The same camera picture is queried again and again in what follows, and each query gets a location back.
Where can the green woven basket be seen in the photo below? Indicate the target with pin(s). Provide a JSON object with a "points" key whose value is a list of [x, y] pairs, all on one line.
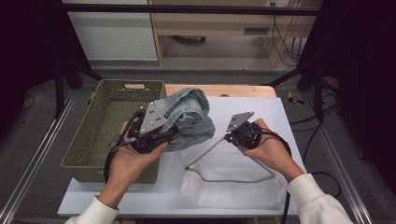
{"points": [[93, 140]]}

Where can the white cabinet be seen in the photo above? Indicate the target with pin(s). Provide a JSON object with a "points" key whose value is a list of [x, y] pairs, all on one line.
{"points": [[115, 34]]}

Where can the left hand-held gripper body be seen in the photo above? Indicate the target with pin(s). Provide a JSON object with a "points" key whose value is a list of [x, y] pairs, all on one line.
{"points": [[152, 119]]}

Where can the white mesh laundry bag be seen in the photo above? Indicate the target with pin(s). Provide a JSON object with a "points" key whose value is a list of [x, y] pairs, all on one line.
{"points": [[236, 189]]}

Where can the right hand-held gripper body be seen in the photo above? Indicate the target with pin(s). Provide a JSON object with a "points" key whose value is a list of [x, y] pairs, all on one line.
{"points": [[238, 121]]}

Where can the black metal stand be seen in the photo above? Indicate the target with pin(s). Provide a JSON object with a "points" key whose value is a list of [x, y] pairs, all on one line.
{"points": [[317, 93], [59, 93]]}

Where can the white wall socket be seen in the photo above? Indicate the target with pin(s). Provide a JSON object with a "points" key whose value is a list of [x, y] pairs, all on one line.
{"points": [[278, 3]]}

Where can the black horizontal frame bar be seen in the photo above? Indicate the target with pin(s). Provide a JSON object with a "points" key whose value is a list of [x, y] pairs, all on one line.
{"points": [[186, 9]]}

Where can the wooden desk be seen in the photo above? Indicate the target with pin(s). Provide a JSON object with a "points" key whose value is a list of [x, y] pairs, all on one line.
{"points": [[218, 23]]}

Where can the yellow and black tape piece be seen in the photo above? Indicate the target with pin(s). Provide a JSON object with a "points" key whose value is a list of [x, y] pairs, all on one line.
{"points": [[292, 99]]}

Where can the black curtain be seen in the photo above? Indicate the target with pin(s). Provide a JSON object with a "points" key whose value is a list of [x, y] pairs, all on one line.
{"points": [[367, 62], [25, 46]]}

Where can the blue denim jeans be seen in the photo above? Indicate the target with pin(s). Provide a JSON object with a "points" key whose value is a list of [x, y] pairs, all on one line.
{"points": [[190, 115]]}

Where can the dark flat object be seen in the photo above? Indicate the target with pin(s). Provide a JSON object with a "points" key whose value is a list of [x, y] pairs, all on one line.
{"points": [[190, 39]]}

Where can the aluminium rail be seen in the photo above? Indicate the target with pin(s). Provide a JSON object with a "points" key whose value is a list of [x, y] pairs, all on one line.
{"points": [[359, 205], [35, 161]]}

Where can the person's left hand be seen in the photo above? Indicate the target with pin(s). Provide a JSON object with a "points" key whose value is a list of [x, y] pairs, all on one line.
{"points": [[127, 165]]}

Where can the person's right hand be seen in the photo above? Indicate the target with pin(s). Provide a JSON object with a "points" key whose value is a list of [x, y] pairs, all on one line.
{"points": [[274, 152]]}

